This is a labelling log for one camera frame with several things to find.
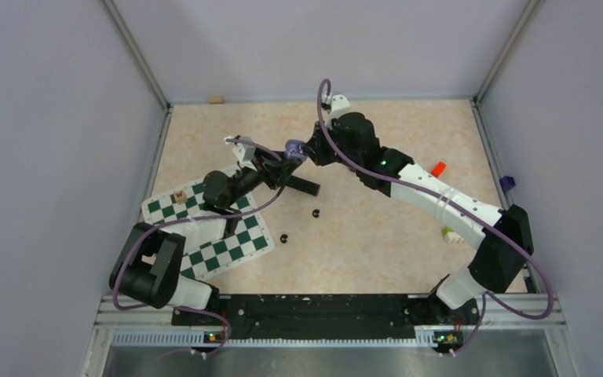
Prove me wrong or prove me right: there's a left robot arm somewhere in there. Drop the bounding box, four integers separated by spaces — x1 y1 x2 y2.
109 150 302 325

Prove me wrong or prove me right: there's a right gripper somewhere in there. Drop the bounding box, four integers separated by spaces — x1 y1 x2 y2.
303 119 361 172

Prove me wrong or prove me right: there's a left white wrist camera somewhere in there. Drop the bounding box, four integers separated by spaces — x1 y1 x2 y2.
232 136 256 164

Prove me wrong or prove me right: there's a purple small object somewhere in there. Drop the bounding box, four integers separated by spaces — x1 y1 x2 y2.
499 176 516 192

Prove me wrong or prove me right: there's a green white chessboard mat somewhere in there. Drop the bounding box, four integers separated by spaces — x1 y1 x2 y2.
141 178 275 280

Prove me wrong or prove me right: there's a red block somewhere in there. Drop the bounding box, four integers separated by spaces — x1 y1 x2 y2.
430 161 447 178

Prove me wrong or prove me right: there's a wooden letter cube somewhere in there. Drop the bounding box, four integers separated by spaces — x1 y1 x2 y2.
174 190 188 204

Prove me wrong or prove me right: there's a black glitter microphone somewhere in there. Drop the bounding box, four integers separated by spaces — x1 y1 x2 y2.
286 176 320 196

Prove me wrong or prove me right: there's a cork stopper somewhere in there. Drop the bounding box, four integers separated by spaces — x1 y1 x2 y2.
207 96 225 104

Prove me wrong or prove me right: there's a green white toy brick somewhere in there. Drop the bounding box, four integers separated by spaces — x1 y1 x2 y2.
441 226 465 243

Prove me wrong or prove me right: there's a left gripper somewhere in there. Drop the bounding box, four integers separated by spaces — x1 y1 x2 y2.
226 145 302 207

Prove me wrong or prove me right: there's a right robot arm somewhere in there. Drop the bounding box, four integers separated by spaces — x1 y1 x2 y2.
304 112 533 324

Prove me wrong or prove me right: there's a lavender earbud charging case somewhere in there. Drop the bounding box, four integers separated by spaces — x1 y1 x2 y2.
284 139 307 161

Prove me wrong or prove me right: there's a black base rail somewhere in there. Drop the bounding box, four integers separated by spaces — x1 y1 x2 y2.
171 294 480 342

